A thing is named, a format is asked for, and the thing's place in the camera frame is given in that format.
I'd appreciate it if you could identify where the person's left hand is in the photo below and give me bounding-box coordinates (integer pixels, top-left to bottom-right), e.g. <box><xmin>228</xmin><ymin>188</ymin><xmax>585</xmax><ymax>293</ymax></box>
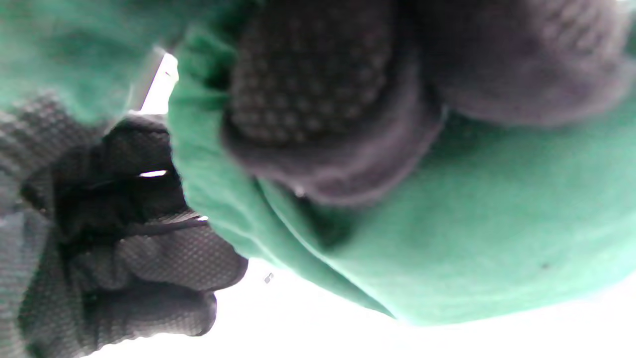
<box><xmin>0</xmin><ymin>94</ymin><xmax>249</xmax><ymax>358</ymax></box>

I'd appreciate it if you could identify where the person's right hand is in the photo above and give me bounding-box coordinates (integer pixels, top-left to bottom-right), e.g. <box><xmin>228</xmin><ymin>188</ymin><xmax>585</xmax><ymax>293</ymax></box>
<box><xmin>221</xmin><ymin>0</ymin><xmax>636</xmax><ymax>207</ymax></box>

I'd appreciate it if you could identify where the green fabric drawstring bag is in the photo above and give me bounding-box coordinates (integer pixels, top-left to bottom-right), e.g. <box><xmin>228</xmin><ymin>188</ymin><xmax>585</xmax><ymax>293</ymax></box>
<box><xmin>0</xmin><ymin>0</ymin><xmax>636</xmax><ymax>326</ymax></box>

